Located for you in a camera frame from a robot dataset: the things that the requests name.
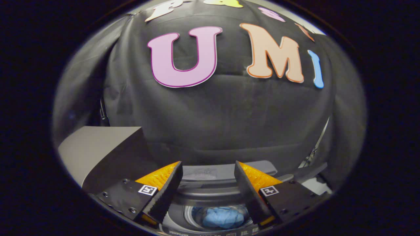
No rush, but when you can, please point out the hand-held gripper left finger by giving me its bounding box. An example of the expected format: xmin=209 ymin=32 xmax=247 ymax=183
xmin=95 ymin=161 xmax=183 ymax=226

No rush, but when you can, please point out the grey top-load washing machine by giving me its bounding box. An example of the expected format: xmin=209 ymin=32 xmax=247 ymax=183
xmin=157 ymin=182 xmax=273 ymax=236

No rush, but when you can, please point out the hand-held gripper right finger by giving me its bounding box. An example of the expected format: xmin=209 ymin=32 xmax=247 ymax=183
xmin=234 ymin=161 xmax=328 ymax=228

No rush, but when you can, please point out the dark cabinet with beige door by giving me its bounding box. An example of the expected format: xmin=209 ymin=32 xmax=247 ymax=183
xmin=58 ymin=126 xmax=158 ymax=194

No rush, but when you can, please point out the black light stand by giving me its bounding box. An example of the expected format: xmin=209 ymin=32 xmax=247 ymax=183
xmin=300 ymin=117 xmax=330 ymax=168

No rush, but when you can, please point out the black backdrop cloth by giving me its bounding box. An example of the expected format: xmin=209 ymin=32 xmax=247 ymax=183
xmin=52 ymin=0 xmax=367 ymax=194

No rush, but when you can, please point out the light blue shirt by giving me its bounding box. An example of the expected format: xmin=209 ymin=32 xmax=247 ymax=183
xmin=201 ymin=206 xmax=246 ymax=229

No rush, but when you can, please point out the black backdrop frame pole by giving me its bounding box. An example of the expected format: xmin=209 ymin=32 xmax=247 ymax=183
xmin=99 ymin=98 xmax=110 ymax=127

